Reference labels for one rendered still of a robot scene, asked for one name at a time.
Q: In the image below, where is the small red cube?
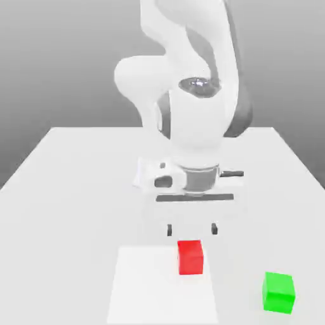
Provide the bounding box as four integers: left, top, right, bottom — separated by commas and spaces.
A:
176, 239, 205, 276

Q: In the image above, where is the small green cube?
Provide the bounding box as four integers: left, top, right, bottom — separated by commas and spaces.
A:
262, 271, 296, 315

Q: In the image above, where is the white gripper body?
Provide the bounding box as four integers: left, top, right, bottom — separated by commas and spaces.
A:
152, 193, 236, 225

